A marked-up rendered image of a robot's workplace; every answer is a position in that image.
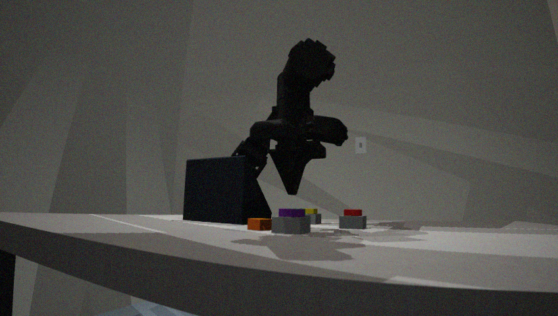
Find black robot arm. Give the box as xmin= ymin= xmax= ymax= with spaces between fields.
xmin=231 ymin=38 xmax=348 ymax=178

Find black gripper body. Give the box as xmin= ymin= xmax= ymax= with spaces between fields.
xmin=249 ymin=97 xmax=326 ymax=159

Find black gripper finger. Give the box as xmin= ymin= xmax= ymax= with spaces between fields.
xmin=267 ymin=147 xmax=308 ymax=195
xmin=294 ymin=153 xmax=317 ymax=195

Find purple button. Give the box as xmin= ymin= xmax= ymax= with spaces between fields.
xmin=271 ymin=209 xmax=311 ymax=234

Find orange block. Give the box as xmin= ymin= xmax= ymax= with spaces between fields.
xmin=247 ymin=218 xmax=272 ymax=231

